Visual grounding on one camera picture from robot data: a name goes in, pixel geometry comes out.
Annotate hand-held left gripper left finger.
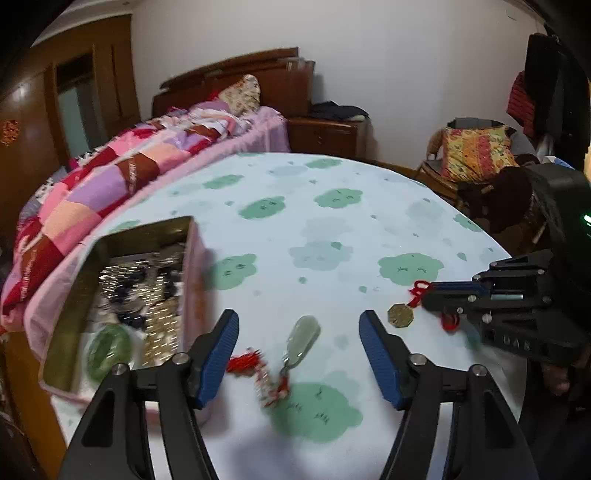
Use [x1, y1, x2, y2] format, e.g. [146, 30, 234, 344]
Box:
[58, 308, 241, 480]

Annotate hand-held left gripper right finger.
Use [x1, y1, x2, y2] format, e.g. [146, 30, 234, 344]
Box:
[358, 309, 541, 480]

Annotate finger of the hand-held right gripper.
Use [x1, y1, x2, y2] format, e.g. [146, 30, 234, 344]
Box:
[429, 249, 555, 299]
[421, 291, 491, 340]

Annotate gold coin pendant red cord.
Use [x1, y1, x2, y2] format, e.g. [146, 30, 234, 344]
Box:
[387, 279, 462, 331]

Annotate gold bead necklace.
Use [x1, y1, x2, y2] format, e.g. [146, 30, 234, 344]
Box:
[142, 295, 186, 366]

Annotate jade pendant red tassel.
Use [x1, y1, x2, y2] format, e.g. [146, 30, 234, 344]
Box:
[226, 315, 321, 408]

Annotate pink tin box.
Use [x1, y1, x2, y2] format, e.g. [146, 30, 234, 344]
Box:
[39, 215, 215, 403]

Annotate green jade bangle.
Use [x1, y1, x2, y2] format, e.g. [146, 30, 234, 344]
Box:
[85, 323, 134, 384]

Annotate dark brown garment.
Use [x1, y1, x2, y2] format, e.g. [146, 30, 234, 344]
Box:
[464, 166, 537, 234]

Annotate wicker chair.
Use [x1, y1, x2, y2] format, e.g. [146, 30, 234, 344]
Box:
[416, 117, 550, 246]

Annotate yellow floral cushion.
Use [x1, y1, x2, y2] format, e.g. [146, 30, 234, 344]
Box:
[441, 126, 520, 184]

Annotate red plaid cloth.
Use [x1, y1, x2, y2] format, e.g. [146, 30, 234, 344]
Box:
[507, 71, 536, 126]

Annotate black hanging clothes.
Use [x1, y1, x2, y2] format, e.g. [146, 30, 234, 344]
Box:
[524, 32, 591, 171]

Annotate wooden nightstand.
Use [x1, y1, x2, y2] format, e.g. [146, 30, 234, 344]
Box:
[287, 116, 370, 160]

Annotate patchwork quilt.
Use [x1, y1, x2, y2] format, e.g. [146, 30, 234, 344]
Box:
[0, 104, 259, 325]

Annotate dark folded clothes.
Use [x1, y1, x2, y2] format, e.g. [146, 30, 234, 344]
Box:
[308, 100, 370, 122]

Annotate floral pillow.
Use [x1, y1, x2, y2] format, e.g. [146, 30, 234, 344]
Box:
[217, 74, 262, 116]

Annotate wooden bed headboard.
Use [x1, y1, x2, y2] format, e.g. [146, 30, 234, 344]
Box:
[152, 46, 317, 119]

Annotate wooden wardrobe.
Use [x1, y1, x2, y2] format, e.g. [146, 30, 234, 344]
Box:
[0, 14, 141, 222]

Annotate dark bead bracelet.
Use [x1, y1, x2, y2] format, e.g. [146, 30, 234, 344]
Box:
[115, 268, 182, 320]

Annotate silver metal bracelet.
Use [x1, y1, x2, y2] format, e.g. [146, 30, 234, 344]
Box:
[99, 262, 154, 305]

